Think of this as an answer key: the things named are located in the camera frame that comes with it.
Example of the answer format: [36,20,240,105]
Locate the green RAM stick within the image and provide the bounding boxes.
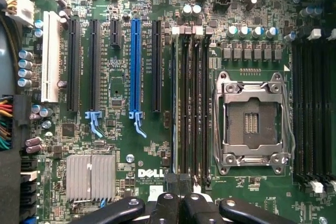
[172,35,180,174]

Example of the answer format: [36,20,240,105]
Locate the white-latch RAM slot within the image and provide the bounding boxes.
[324,27,336,194]
[192,26,203,192]
[301,27,324,194]
[171,26,182,175]

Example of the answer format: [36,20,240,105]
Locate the green Dell motherboard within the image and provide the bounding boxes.
[19,0,336,224]

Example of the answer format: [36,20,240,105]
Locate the silver finned heatsink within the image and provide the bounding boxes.
[65,154,117,204]

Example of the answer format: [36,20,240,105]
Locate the light blue slot retention clip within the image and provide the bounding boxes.
[128,111,148,138]
[84,111,103,138]

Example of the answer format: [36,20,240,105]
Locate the metal CPU socket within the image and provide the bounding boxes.
[214,71,296,176]

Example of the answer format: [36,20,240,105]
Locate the black SATA port stack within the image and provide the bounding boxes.
[19,155,39,224]

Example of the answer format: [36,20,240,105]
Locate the long black expansion slot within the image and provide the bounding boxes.
[151,20,162,113]
[66,18,81,112]
[88,19,102,112]

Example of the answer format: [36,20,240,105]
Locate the blue expansion slot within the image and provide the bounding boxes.
[129,18,142,113]

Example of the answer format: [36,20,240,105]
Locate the black main power connector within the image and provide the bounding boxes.
[0,94,33,152]

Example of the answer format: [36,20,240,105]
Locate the short black expansion slot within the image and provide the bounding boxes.
[109,19,122,49]

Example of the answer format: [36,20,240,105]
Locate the white PCI expansion slot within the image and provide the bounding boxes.
[41,10,61,103]

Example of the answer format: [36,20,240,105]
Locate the black CPU power socket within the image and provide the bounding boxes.
[213,0,232,12]

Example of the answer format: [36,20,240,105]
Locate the white power connector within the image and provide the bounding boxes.
[4,0,35,27]

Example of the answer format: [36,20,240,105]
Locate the steel wire locking lever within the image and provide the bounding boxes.
[214,87,226,162]
[280,77,297,164]

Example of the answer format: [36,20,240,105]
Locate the coloured power wire bundle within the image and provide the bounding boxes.
[0,97,14,152]

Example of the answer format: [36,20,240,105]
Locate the black sleeved cable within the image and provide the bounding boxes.
[0,0,19,62]

